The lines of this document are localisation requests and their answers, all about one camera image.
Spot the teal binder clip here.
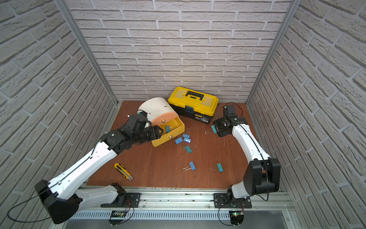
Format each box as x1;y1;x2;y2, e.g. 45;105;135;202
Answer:
205;125;217;135
165;126;176;133
183;144;197;154
210;163;224;172

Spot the orange top drawer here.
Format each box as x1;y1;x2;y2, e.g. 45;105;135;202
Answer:
151;112;179;126

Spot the round white drawer cabinet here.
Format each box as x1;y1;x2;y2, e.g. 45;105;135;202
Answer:
139;97;175;122

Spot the yellow drawer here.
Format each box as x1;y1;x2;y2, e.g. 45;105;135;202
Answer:
152;117;185;147

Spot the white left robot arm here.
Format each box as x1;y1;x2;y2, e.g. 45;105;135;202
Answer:
35;114;164;224

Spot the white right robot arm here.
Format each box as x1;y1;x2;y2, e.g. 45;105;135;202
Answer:
213;117;281;205

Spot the blue binder clip left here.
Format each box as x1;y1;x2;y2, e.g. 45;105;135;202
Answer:
175;137;183;145

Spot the blue binder clip shiny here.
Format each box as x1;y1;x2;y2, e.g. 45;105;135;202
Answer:
184;137;192;143

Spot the blue binder clip lower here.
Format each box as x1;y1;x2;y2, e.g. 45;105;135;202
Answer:
183;161;196;172

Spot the yellow black toolbox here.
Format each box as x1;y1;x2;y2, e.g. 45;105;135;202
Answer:
168;87;219;124

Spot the yellow utility knife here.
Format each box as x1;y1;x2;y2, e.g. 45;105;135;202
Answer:
114;163;133;181

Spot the right circuit board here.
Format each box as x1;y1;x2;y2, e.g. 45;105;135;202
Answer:
229;211;244;227

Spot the circuit board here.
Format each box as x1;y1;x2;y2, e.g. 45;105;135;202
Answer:
229;211;244;227
108;210;129;226

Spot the left circuit board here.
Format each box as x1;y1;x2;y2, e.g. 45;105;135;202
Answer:
108;210;129;226

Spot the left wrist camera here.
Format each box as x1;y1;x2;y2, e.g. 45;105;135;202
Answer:
122;114;148;138

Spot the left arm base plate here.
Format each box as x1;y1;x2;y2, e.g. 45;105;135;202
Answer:
101;193;141;208

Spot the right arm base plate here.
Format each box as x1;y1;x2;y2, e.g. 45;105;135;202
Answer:
213;193;252;209

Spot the aluminium rail frame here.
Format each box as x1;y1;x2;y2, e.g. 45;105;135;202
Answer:
72;188;295;221

